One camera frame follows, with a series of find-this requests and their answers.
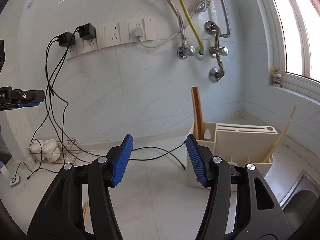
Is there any dark brown chopstick two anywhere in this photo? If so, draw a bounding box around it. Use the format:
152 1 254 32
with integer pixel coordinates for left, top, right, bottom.
192 87 204 140

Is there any light bamboo chopstick two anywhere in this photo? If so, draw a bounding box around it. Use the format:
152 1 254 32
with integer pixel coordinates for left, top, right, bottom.
82 201 89 220

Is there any dark brown chopstick one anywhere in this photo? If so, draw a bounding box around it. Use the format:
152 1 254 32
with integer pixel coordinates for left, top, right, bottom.
191 88 199 139

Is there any light bamboo chopstick five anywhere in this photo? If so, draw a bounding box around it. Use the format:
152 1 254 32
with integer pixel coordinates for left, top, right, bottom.
263 106 297 163

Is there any black power adapter left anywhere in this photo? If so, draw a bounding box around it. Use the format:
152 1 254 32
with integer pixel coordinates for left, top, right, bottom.
57 32 75 48

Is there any black power adapter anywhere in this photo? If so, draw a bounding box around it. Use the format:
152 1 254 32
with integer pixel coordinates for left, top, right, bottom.
57 32 75 48
79 23 96 41

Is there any small white button device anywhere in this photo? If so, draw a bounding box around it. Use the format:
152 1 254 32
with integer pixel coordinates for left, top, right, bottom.
10 176 21 187

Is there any black power adapter right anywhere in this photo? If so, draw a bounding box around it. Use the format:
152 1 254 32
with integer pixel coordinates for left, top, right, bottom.
79 23 96 41

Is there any steel sink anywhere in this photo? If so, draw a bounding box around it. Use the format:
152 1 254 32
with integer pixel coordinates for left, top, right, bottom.
280 170 319 233

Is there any chrome water valve left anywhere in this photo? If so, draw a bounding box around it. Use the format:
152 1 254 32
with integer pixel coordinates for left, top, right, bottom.
177 46 196 59

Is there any chrome water valve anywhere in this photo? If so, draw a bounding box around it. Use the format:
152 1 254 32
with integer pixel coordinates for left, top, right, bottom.
177 46 196 59
209 47 229 58

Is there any white socket strip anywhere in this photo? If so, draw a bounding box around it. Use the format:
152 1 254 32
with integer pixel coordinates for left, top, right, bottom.
66 17 156 60

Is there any chrome water valve right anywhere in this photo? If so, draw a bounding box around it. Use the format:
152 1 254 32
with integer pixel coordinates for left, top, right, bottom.
209 47 229 58

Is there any small bottle on sill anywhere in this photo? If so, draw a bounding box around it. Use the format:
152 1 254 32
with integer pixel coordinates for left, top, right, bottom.
270 68 281 87

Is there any black cable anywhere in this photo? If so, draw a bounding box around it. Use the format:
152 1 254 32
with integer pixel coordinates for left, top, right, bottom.
15 36 75 181
44 28 187 170

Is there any wire dish rack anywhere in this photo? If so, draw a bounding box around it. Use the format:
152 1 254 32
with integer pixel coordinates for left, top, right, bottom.
27 138 81 164

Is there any lower steel flexible hose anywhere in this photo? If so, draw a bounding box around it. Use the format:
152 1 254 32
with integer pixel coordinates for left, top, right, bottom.
211 24 226 79

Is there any steel flexible hose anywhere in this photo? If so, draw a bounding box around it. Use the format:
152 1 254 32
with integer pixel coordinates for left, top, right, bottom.
158 0 188 49
215 0 232 39
211 24 226 79

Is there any window frame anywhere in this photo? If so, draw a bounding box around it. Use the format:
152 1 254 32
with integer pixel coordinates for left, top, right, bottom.
261 0 319 100

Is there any white plug with cord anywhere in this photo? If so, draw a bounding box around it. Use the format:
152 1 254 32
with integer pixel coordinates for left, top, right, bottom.
135 0 212 49

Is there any left steel flexible hose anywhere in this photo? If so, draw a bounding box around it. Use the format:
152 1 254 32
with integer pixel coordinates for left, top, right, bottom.
158 0 188 49

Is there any right steel flexible hose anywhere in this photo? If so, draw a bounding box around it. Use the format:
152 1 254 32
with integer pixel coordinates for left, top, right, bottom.
215 0 232 39

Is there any yellow gas hose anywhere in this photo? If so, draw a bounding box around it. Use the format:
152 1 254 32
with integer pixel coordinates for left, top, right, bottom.
173 0 205 55

